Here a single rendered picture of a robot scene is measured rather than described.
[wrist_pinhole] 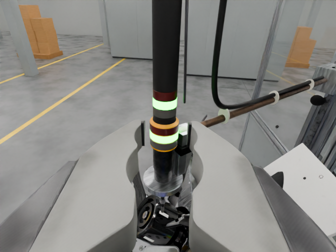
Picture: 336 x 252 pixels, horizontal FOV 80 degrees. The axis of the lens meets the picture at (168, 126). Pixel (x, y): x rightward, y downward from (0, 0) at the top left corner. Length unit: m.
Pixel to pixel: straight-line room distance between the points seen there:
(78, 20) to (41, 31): 6.06
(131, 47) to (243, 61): 3.88
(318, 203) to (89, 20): 13.74
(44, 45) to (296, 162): 8.24
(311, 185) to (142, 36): 7.20
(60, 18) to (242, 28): 11.37
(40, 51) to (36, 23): 0.88
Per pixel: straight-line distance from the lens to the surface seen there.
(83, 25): 14.16
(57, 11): 14.89
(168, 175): 0.35
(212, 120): 0.37
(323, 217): 0.64
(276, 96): 0.52
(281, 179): 0.47
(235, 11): 5.75
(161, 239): 0.60
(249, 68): 6.03
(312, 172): 0.70
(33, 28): 8.56
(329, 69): 0.77
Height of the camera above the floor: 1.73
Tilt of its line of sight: 31 degrees down
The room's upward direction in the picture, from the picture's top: 2 degrees clockwise
